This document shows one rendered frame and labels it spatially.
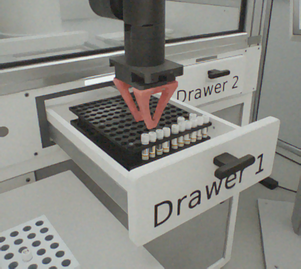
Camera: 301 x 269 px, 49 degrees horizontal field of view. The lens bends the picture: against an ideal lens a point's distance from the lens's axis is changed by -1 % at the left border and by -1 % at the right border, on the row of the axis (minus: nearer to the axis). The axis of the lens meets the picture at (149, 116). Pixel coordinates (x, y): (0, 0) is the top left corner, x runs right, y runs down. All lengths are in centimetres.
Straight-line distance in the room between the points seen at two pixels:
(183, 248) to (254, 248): 54
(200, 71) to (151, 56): 43
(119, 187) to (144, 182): 8
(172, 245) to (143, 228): 73
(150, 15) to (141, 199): 23
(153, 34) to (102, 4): 9
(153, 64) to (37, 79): 28
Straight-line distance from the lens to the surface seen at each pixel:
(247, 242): 170
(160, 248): 114
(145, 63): 45
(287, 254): 165
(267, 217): 181
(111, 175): 49
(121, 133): 57
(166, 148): 56
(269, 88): 253
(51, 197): 67
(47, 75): 67
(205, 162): 47
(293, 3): 129
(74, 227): 59
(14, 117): 67
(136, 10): 44
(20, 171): 73
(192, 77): 86
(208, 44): 90
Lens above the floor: 115
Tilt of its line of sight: 23 degrees down
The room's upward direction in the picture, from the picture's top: straight up
